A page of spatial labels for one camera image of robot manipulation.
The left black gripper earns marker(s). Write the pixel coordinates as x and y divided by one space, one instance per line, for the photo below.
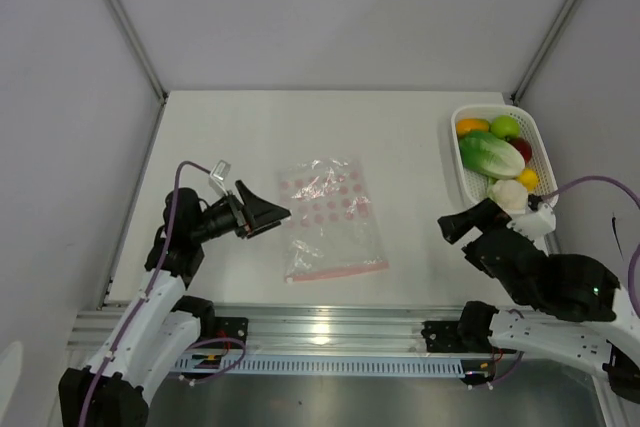
259 210

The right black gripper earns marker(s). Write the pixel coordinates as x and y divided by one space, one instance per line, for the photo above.
483 215

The white toy cauliflower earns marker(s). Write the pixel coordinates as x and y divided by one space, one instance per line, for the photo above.
510 195

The clear pink-dotted zip bag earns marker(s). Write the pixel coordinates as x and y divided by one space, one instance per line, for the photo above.
332 231

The green toy cabbage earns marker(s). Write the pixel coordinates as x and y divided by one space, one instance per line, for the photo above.
484 153

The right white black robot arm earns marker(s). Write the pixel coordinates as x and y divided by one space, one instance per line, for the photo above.
600 334

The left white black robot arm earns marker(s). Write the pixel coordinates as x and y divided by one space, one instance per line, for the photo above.
117 383

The white plastic basket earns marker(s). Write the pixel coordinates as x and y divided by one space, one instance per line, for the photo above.
474 186

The yellow toy lemon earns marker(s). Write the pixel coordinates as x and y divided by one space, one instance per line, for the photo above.
529 179

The orange yellow toy mango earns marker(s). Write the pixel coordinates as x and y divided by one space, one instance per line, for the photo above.
466 126

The red toy apple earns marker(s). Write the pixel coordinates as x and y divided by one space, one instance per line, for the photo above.
523 147

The green toy apple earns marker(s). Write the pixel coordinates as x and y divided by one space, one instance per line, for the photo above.
505 127

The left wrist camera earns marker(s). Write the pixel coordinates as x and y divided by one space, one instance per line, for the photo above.
217 178

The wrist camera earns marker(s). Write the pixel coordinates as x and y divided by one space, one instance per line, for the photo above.
538 221
217 178

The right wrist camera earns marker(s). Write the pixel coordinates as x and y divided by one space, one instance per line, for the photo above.
538 221

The aluminium mounting rail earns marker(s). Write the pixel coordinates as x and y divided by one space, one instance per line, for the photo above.
315 330

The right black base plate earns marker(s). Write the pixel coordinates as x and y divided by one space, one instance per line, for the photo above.
441 336

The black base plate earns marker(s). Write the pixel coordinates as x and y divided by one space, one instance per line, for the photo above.
234 328
441 336

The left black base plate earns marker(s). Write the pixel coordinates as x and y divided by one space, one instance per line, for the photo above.
234 328

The white slotted cable duct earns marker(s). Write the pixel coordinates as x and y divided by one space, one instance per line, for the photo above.
405 367

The left aluminium frame post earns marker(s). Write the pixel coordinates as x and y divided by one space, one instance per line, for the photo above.
137 49

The aluminium frame post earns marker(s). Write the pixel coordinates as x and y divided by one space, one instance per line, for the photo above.
137 49
552 36

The right aluminium frame post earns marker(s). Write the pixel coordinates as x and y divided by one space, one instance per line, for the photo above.
552 36

